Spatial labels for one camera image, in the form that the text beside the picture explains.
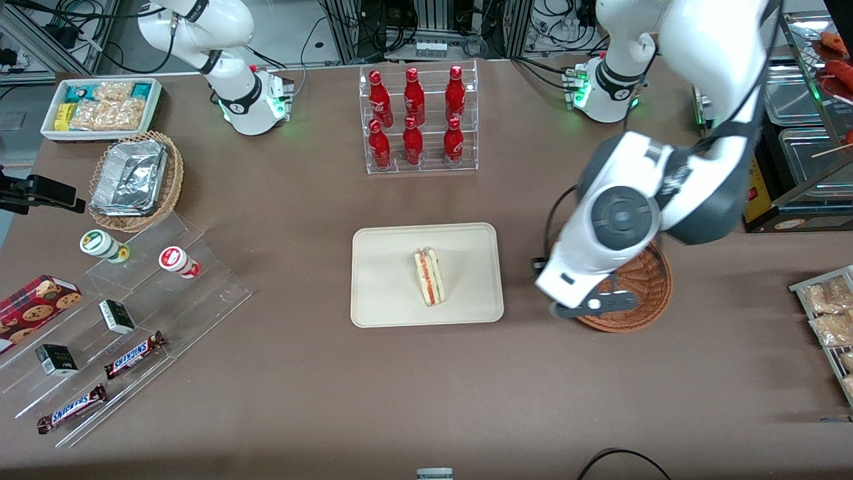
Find oval light wicker basket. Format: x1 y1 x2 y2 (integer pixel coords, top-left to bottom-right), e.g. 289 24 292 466
88 131 185 233

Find clear peanut snack bag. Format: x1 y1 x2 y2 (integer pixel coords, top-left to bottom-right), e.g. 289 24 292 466
69 99 147 131

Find tray of packaged pastries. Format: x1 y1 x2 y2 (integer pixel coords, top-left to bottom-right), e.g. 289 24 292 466
789 265 853 409

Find steel warmer pan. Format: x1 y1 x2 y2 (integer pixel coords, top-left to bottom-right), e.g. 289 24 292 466
762 59 828 126

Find silver box with green light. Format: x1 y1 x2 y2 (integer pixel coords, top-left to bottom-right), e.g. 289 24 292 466
692 81 717 129

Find clear acrylic stepped stand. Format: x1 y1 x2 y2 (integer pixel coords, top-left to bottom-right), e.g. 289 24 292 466
0 212 253 449

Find triangular sandwich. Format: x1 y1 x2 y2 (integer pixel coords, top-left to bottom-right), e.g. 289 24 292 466
413 247 446 308

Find clear acrylic bottle rack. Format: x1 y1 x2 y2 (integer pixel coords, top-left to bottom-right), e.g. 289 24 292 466
359 60 479 175

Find stacked aluminium foil containers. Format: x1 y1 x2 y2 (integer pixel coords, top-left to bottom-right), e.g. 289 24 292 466
91 140 168 217

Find black clamp device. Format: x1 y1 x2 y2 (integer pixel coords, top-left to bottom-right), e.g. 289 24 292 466
0 165 87 215

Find red-lidded small drink bottle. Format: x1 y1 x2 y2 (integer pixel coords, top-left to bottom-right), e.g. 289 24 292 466
159 246 201 279

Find Snickers chocolate bar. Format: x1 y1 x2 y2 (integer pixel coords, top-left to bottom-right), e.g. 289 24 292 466
37 383 108 435
104 331 167 381

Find black food warmer cabinet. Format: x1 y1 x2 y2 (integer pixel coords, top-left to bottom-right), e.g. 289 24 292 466
741 12 853 234

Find red cookie box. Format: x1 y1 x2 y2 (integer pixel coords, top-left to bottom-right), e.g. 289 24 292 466
0 275 83 355

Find clear bag of crackers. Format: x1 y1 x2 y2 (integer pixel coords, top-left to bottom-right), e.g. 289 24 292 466
802 276 853 315
809 313 853 348

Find small black carton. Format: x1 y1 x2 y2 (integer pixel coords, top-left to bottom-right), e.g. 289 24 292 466
35 344 79 377
99 299 136 335

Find cream plastic tray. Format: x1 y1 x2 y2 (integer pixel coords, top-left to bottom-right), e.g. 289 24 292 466
351 223 504 329

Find white rectangular snack bin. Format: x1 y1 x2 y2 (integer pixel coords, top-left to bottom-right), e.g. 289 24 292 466
41 77 163 142

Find black cable loop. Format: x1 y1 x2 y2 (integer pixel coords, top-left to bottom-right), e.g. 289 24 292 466
576 449 672 480

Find round brown wicker basket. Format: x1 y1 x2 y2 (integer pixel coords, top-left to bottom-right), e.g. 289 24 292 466
573 239 673 333

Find green-lidded small drink bottle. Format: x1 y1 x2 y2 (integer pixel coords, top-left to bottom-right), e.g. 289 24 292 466
79 229 131 263

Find red cola bottle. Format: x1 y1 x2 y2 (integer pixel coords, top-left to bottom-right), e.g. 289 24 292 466
445 65 466 124
403 116 424 166
404 67 426 126
443 117 464 167
369 70 393 127
369 119 392 169

